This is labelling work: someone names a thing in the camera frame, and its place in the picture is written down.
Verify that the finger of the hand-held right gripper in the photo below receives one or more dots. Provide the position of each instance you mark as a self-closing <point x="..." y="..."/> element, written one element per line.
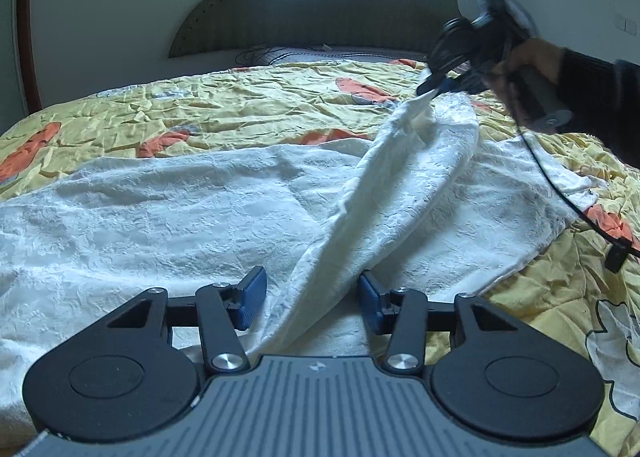
<point x="450" y="84"/>

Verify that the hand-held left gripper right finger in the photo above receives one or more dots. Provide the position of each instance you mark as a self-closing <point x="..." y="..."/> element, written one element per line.
<point x="370" y="301"/>

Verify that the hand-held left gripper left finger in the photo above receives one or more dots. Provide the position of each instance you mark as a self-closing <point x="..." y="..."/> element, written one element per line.
<point x="253" y="298"/>

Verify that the white textured pants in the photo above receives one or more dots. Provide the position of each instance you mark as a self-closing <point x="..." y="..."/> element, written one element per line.
<point x="210" y="217"/>

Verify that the person's right hand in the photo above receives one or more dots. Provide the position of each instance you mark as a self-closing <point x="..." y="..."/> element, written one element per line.
<point x="537" y="59"/>

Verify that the grey patterned pillow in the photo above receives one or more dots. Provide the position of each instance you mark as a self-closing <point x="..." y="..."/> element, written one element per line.
<point x="320" y="56"/>

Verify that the yellow printed blanket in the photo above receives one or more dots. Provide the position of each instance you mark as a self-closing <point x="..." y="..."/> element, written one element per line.
<point x="210" y="97"/>

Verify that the white wall switch plate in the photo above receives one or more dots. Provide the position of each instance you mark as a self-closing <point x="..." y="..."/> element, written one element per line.
<point x="626" y="24"/>

